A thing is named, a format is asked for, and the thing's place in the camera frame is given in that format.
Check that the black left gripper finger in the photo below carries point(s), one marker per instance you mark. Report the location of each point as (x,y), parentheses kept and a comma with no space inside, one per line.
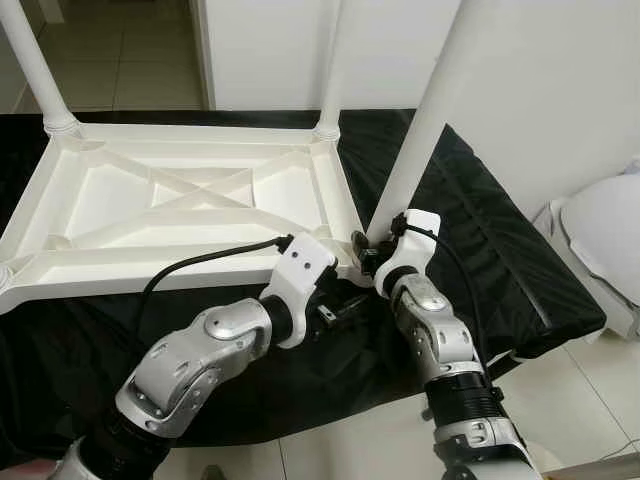
(350,306)

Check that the white plastic table top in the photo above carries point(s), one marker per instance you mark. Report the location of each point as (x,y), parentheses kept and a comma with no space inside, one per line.
(80,200)

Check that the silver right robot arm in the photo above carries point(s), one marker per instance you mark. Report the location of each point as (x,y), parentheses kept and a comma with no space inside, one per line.
(440,340)

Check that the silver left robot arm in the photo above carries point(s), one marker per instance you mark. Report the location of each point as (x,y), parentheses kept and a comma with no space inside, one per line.
(190,360)

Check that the black table cloth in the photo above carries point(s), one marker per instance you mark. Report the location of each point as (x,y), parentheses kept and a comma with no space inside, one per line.
(480,250)

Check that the grey robot foot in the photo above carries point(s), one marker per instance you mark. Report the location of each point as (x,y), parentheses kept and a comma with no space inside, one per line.
(212,473)

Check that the white plastic chair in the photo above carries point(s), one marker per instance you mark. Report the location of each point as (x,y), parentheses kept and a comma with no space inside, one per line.
(605,240)

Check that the grey metal pole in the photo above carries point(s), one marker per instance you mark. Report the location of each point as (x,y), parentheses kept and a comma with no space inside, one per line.
(595,468)

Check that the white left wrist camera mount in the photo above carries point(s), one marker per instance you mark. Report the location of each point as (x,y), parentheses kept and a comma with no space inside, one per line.
(300,268)

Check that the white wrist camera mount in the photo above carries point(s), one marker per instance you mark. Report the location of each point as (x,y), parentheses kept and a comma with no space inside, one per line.
(300,268)
(420,228)

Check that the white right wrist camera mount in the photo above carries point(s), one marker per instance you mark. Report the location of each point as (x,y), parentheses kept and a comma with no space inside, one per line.
(420,228)

